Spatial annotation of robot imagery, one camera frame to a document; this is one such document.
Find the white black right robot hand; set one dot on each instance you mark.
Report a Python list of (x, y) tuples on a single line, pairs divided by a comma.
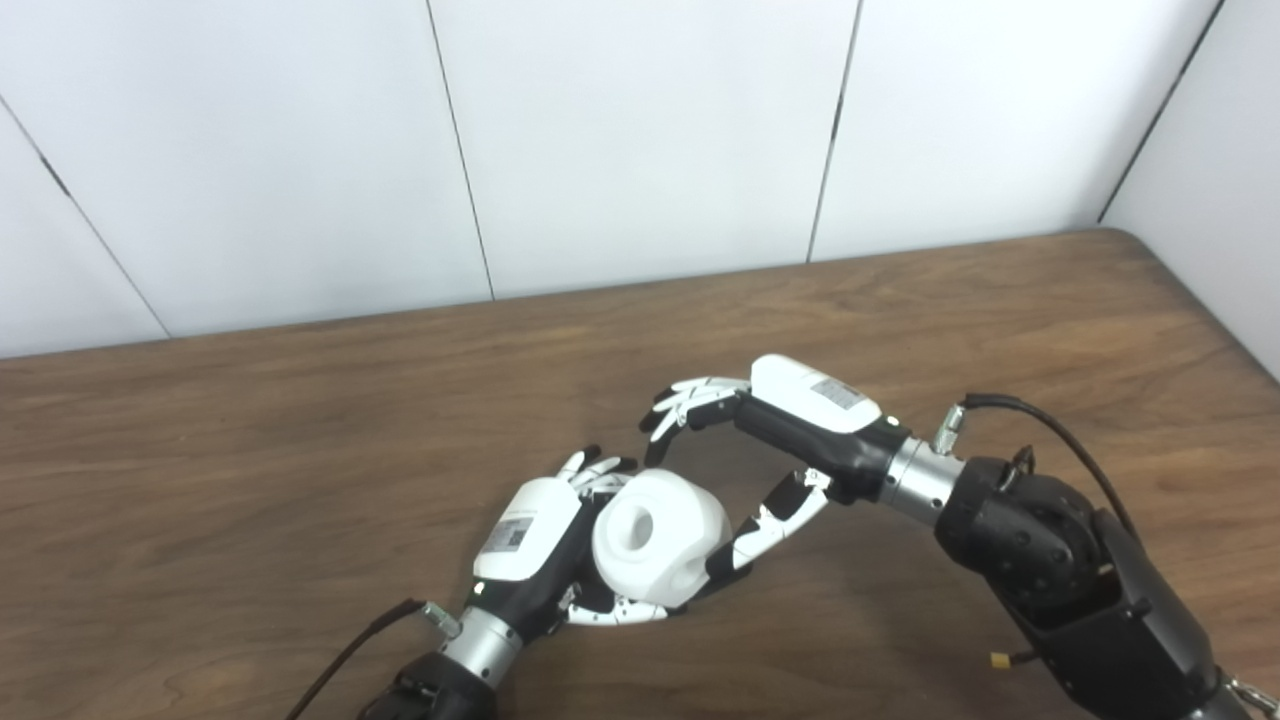
[(810, 410)]

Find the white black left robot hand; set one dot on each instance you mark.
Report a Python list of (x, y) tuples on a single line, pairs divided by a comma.
[(525, 530)]

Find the round white piece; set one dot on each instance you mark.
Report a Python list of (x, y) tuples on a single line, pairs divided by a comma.
[(680, 540)]

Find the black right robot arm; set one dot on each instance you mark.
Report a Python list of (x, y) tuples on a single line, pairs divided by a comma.
[(1040, 540)]

